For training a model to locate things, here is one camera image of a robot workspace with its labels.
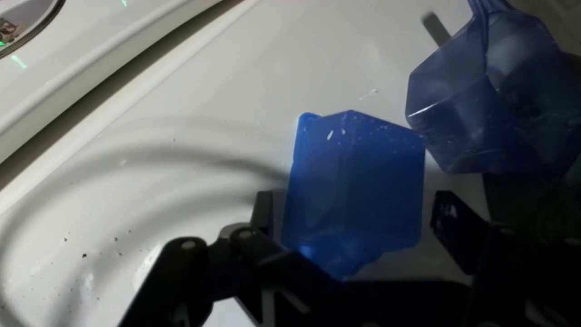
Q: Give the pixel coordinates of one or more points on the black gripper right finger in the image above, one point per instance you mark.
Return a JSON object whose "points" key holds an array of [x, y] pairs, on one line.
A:
{"points": [[527, 284]]}

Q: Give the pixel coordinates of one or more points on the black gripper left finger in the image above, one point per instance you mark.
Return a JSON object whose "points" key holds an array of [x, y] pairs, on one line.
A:
{"points": [[242, 273]]}

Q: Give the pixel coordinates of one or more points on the small solid blue cup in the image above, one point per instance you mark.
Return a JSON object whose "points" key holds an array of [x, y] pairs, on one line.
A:
{"points": [[355, 193]]}

